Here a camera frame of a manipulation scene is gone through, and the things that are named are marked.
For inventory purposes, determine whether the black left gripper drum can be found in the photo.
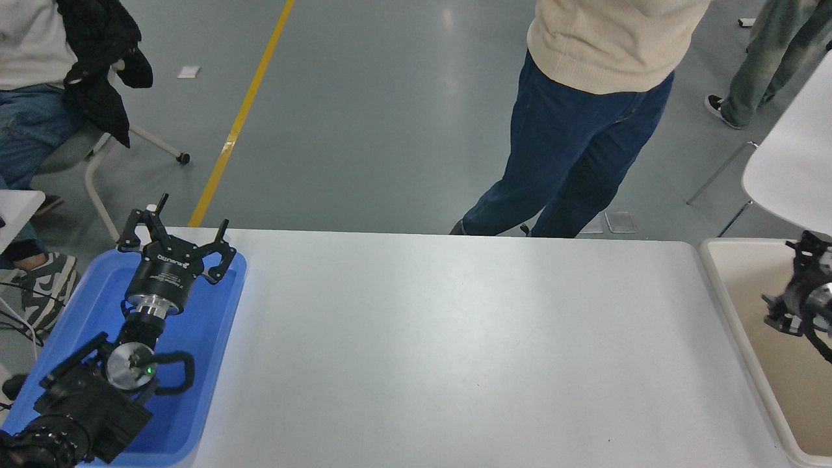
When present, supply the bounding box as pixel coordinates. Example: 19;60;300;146
124;240;207;314

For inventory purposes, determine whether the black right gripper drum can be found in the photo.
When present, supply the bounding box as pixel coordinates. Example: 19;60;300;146
783;270;818;320

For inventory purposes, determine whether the large pale bin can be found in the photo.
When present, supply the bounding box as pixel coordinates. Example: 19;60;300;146
699;237;832;468

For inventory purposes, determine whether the white round side table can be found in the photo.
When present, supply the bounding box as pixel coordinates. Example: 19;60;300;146
687;49;832;238

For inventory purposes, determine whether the blue plastic tray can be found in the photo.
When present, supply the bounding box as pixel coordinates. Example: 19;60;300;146
0;249;248;467

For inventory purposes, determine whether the white chair with casters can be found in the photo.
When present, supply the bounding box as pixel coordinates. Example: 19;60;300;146
32;58;191;244

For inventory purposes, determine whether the white desk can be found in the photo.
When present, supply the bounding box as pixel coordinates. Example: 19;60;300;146
0;189;46;255

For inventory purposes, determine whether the person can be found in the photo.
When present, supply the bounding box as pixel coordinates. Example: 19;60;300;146
705;0;832;131
0;0;85;333
450;0;712;239

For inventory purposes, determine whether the black jacket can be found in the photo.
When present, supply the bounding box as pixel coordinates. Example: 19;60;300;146
55;0;154;149

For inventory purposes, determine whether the black round floor object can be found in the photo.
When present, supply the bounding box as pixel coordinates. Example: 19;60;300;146
0;372;30;401

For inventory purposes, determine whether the black cable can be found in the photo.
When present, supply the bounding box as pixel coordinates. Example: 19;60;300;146
0;279;47;350

